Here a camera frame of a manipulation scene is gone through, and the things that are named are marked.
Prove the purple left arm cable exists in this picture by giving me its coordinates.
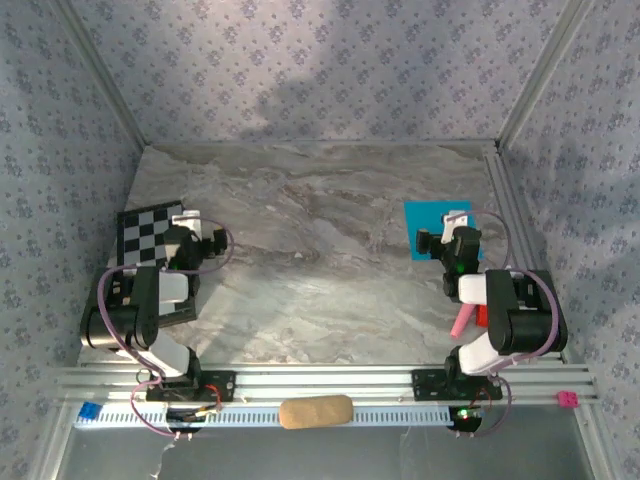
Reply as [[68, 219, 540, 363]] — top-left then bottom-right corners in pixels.
[[97, 215, 235, 442]]

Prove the long aluminium mounting rail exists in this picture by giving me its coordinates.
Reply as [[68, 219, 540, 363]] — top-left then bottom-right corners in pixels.
[[49, 363, 601, 407]]

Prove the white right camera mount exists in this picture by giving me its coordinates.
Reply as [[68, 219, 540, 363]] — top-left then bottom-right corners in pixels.
[[440, 210, 469, 242]]

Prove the white slotted cable duct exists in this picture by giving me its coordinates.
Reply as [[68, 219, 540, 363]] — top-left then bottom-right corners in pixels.
[[74, 403, 454, 430]]

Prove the circuit board with green light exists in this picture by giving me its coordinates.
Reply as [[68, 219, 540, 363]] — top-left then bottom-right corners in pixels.
[[447, 405, 485, 434]]

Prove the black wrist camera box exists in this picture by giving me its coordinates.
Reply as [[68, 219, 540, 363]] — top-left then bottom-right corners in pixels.
[[164, 225, 200, 256], [453, 225, 484, 260]]

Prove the grey metal sheet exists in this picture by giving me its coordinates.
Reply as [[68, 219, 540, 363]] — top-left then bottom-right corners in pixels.
[[54, 424, 599, 480]]

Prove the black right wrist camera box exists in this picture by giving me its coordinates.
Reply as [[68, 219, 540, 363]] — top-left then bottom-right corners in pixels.
[[453, 225, 484, 260]]

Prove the aluminium frame leg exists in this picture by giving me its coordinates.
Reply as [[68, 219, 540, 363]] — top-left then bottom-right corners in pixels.
[[27, 404, 76, 480], [574, 403, 619, 480]]

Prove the tan oval sponge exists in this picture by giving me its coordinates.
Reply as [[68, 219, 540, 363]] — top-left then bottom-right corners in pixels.
[[278, 394, 354, 430]]

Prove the aluminium corner post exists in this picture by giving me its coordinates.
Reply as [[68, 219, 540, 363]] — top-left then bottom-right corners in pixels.
[[494, 0, 596, 151], [49, 0, 151, 149]]

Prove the thin red wire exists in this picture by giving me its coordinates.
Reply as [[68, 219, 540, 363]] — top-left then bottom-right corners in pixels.
[[202, 383, 225, 415], [469, 385, 494, 416]]

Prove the blue paper sheet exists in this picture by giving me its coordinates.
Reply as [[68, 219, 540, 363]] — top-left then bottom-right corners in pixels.
[[403, 200, 486, 263]]

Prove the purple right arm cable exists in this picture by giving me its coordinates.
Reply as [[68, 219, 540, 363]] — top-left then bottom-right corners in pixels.
[[447, 209, 561, 441]]

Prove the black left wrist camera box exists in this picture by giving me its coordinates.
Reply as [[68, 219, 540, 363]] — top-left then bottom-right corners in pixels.
[[164, 225, 200, 256]]

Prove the black and white chessboard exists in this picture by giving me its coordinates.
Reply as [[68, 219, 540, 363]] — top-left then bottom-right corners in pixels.
[[115, 199, 198, 330]]

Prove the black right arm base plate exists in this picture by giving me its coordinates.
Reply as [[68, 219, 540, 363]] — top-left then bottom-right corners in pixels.
[[410, 368, 504, 402]]

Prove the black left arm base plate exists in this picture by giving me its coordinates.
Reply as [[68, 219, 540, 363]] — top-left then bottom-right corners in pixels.
[[144, 369, 237, 404]]

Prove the aluminium side rail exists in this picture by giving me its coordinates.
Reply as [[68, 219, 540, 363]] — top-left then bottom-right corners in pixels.
[[482, 144, 571, 366]]

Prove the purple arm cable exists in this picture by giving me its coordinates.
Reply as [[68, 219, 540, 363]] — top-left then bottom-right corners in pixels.
[[97, 215, 235, 442], [447, 209, 561, 441]]

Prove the pink marker pen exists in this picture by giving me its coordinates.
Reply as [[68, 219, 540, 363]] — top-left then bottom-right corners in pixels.
[[450, 305, 474, 339]]

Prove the circuit board with coloured wires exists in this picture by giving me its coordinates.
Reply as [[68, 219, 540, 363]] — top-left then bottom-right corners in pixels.
[[165, 407, 221, 434]]

